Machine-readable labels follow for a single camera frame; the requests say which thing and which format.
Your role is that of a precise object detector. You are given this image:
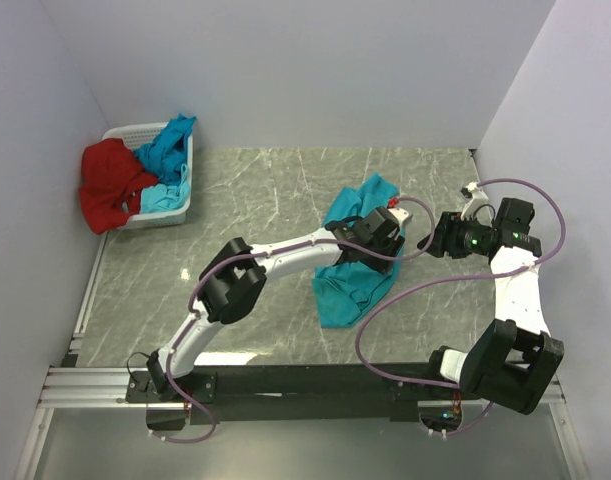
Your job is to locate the red t shirt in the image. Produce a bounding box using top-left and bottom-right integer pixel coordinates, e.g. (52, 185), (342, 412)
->
(79, 138), (158, 235)

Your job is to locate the white laundry basket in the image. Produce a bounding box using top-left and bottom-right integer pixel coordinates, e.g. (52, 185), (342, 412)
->
(102, 122), (194, 230)

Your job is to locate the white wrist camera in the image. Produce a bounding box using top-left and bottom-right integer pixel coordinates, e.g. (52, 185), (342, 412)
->
(387, 197), (413, 230)
(461, 182), (489, 220)

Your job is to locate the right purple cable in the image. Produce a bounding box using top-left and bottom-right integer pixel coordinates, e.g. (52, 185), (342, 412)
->
(354, 177), (567, 437)

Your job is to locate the aluminium rail frame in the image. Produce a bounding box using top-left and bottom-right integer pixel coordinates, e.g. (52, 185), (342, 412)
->
(19, 255), (587, 479)

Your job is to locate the teal t shirt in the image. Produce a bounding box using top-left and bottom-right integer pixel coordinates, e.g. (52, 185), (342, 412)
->
(312, 173), (402, 329)
(133, 114), (196, 214)

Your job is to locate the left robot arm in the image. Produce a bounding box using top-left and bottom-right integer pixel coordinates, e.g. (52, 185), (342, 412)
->
(127, 206), (411, 402)

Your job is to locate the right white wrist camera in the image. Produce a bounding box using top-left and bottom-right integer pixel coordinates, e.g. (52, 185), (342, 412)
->
(461, 182), (489, 220)

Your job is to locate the black mounting beam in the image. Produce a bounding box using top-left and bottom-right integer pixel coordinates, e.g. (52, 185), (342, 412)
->
(125, 362), (459, 431)

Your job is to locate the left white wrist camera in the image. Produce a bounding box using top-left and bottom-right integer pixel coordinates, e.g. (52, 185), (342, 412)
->
(387, 197), (413, 230)

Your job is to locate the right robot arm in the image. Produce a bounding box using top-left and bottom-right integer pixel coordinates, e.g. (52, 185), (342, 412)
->
(417, 197), (564, 415)

